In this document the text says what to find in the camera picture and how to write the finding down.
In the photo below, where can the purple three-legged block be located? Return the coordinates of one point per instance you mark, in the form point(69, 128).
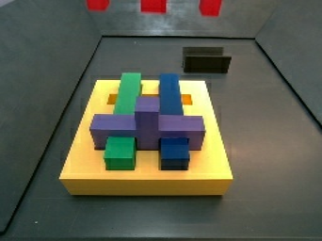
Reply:
point(147, 125)

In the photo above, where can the red three-legged block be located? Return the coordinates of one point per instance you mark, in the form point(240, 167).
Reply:
point(208, 7)

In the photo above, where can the yellow base board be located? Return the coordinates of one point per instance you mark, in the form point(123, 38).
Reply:
point(85, 177)

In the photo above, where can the green long block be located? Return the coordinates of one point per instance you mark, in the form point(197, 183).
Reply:
point(120, 148)

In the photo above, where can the blue long block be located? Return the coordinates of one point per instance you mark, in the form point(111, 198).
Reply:
point(173, 145)

